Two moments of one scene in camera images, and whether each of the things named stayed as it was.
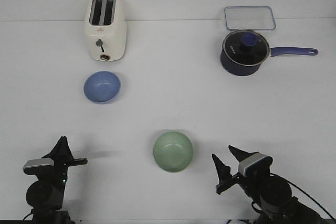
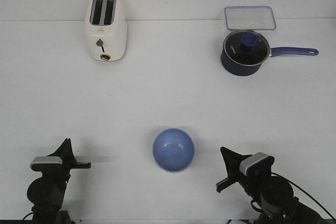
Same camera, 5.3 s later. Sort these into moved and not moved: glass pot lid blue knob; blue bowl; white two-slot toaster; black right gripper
Moved: blue bowl; black right gripper
Not moved: white two-slot toaster; glass pot lid blue knob
